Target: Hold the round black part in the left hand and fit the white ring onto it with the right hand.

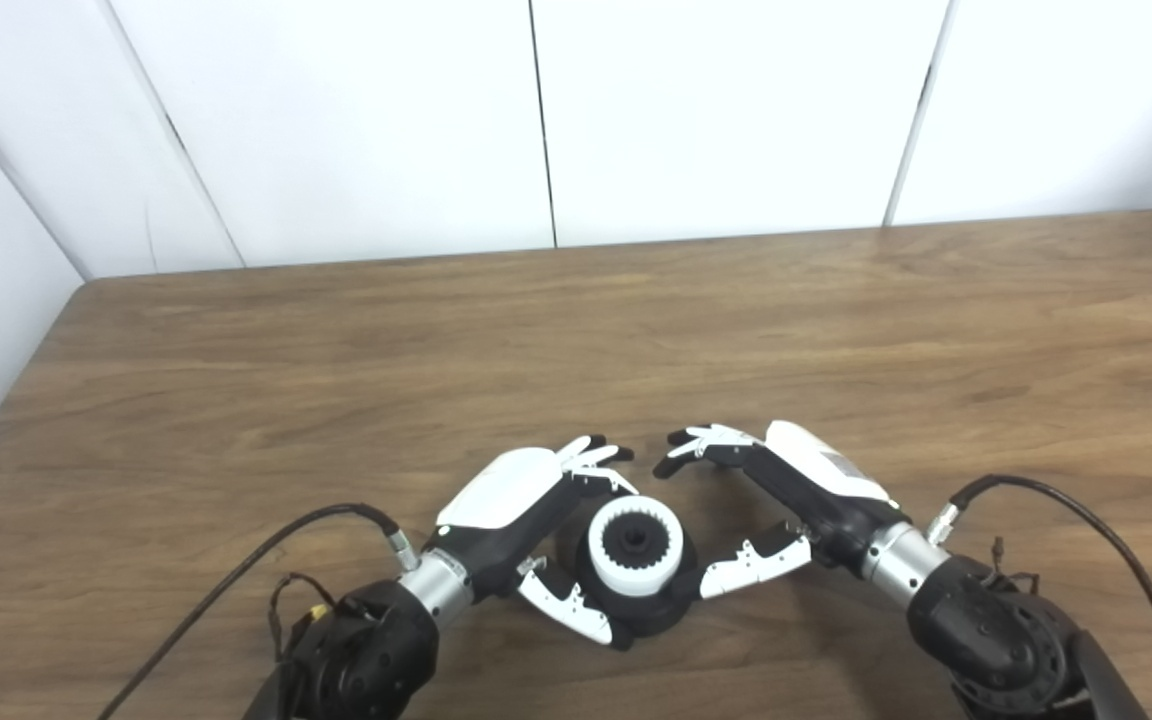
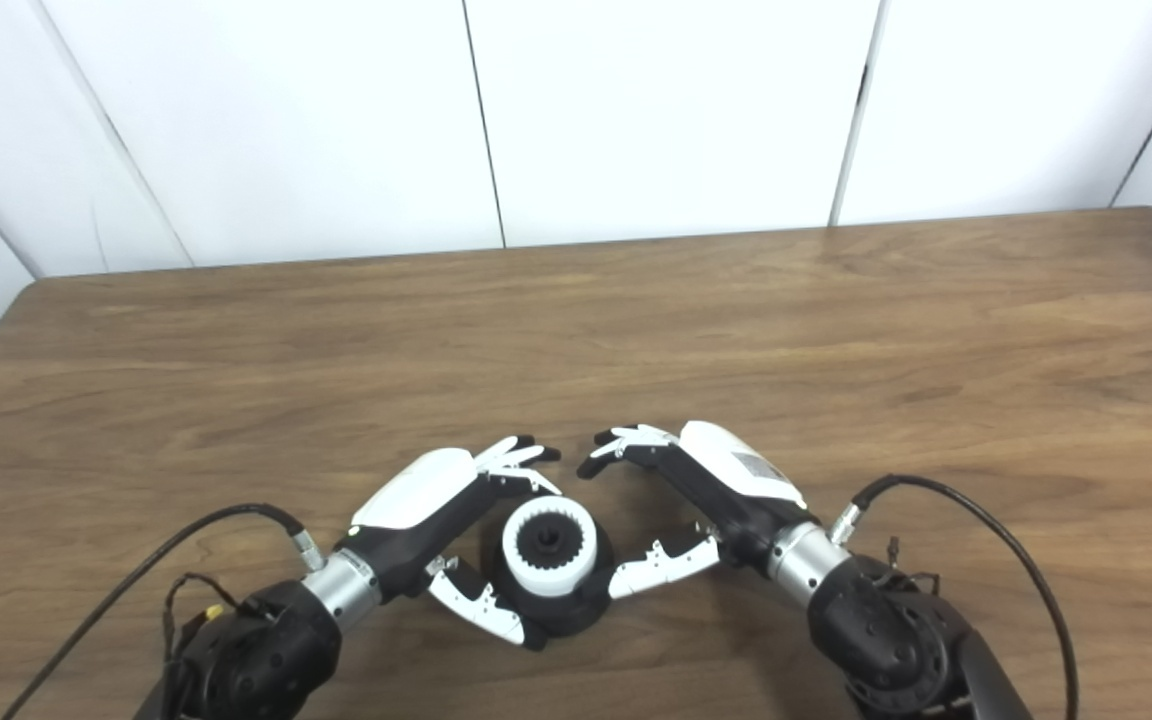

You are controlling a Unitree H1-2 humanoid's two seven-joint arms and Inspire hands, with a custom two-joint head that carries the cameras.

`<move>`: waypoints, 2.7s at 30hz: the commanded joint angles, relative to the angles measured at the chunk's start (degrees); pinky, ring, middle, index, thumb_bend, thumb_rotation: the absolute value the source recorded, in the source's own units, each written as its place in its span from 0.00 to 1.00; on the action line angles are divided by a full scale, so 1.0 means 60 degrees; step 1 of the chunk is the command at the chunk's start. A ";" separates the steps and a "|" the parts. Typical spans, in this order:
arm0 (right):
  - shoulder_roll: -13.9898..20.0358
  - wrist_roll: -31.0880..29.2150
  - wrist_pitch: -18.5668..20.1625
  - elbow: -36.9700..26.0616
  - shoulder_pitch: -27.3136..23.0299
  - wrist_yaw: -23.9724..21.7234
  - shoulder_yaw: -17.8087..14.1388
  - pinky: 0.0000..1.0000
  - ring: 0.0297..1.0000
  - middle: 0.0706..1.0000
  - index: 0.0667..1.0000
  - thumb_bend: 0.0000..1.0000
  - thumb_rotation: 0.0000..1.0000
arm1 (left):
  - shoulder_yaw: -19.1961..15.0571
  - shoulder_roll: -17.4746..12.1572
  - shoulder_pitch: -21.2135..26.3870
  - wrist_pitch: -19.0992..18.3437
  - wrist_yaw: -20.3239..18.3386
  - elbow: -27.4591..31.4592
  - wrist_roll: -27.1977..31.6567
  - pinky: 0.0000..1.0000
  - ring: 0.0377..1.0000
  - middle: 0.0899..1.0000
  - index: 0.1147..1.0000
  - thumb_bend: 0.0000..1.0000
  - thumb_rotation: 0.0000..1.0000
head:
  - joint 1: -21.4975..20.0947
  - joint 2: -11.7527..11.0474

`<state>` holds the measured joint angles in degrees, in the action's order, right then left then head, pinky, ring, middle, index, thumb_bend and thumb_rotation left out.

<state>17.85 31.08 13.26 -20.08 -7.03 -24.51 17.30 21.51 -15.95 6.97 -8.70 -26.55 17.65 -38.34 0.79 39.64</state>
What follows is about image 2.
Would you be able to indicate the round black plastic part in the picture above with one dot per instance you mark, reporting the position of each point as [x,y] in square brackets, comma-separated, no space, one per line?
[576,612]

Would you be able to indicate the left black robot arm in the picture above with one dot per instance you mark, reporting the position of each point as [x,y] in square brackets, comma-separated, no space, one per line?
[256,655]

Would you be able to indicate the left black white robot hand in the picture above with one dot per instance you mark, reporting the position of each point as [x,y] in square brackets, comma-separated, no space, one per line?
[411,530]

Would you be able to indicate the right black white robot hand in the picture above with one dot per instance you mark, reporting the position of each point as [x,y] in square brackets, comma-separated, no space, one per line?
[736,515]

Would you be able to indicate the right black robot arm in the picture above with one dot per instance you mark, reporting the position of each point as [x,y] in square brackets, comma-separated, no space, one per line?
[896,640]

